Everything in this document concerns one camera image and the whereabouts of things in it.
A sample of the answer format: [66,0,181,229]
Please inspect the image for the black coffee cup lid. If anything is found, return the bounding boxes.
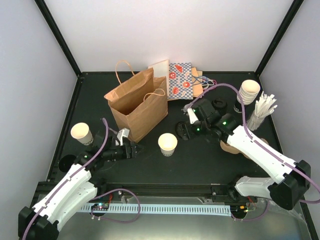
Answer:
[175,121,191,141]

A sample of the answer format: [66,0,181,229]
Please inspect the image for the white paper coffee cup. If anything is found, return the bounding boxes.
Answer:
[158,133,178,157]

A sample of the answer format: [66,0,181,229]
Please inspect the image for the large brown paper bag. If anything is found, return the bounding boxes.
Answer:
[104,68,168,143]

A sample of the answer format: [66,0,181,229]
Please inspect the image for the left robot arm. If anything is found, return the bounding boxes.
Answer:
[18,128,140,240]

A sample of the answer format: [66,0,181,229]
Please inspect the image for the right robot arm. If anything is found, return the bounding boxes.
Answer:
[182,98,311,210]

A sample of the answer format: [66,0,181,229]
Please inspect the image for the far black lid stack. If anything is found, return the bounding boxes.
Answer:
[211,98,228,112]

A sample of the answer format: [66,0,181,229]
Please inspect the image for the blue checkered paper bag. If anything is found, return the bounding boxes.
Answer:
[168,62,193,101]

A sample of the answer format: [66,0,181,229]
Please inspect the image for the flat brown paper bags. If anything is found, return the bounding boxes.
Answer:
[191,67,203,98]

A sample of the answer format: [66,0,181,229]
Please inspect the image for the single paper cup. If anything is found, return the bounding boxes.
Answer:
[70,122,94,146]

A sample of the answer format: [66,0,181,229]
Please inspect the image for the stack of paper cups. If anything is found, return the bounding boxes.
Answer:
[238,79,261,107]

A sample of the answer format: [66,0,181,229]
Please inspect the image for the glass of white stirrers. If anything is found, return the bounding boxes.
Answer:
[246,91,277,132]

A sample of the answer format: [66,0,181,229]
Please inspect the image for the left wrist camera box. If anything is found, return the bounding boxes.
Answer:
[115,128,130,146]

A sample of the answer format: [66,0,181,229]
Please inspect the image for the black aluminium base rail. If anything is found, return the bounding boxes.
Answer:
[106,183,233,197]

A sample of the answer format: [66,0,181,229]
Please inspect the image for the white slotted cable duct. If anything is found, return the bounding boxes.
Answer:
[93,203,231,217]

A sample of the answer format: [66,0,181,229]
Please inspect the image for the black right frame post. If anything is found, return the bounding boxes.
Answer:
[255,0,304,77]

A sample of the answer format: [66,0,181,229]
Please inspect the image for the black frame post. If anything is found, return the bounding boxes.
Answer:
[255,0,304,77]
[34,0,82,77]

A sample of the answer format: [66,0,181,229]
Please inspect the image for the black left frame post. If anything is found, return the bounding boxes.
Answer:
[34,0,82,77]

